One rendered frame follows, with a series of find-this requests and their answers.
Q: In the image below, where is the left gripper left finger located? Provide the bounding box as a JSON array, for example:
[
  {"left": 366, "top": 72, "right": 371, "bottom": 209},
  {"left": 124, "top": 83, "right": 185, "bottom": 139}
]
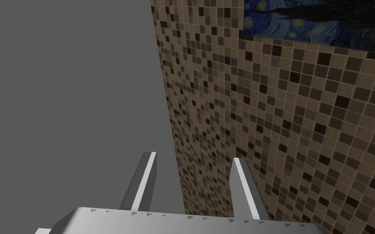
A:
[{"left": 119, "top": 151, "right": 157, "bottom": 212}]

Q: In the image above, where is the blue starry night painting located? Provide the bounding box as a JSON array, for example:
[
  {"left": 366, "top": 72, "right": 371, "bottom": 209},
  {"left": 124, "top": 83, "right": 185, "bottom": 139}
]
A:
[{"left": 242, "top": 0, "right": 375, "bottom": 54}]

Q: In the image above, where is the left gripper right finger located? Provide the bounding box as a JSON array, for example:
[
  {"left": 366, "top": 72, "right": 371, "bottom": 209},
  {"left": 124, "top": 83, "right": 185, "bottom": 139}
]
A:
[{"left": 229, "top": 157, "right": 270, "bottom": 221}]

